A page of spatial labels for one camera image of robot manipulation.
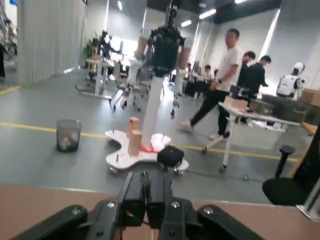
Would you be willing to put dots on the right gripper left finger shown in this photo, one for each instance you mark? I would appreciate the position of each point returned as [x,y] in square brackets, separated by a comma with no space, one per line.
[135,190]

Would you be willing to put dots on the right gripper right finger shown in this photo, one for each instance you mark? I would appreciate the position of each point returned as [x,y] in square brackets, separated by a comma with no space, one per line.
[160,190]

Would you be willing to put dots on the black box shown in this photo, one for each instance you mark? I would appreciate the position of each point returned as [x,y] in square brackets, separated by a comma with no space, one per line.
[171,156]

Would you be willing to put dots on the wooden block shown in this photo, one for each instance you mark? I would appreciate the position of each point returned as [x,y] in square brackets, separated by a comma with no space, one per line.
[135,145]
[133,125]

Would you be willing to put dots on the mesh waste bin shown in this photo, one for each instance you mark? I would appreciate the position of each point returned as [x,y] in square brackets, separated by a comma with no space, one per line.
[68,137]

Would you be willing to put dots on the cardboard box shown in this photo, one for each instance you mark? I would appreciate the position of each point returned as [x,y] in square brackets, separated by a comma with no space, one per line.
[235,103]

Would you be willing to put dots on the white desk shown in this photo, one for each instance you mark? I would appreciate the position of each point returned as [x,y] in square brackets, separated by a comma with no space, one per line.
[100,75]

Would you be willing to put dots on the white work table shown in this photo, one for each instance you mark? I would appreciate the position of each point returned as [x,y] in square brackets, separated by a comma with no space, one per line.
[262,118]

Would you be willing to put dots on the black office chair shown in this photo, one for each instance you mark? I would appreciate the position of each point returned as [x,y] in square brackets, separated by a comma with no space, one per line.
[287,192]

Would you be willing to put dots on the person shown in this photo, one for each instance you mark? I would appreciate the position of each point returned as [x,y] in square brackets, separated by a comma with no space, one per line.
[230,67]
[207,71]
[246,72]
[257,77]

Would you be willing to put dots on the black humanoid robot on stand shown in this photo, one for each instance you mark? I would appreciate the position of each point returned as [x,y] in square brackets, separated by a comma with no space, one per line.
[163,50]

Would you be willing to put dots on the green plant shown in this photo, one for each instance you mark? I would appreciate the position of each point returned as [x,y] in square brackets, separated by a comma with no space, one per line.
[90,50]

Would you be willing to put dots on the white humanoid robot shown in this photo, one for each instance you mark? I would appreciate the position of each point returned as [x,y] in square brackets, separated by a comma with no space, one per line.
[290,82]

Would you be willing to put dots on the grey curtain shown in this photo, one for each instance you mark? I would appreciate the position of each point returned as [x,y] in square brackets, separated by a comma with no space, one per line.
[50,42]

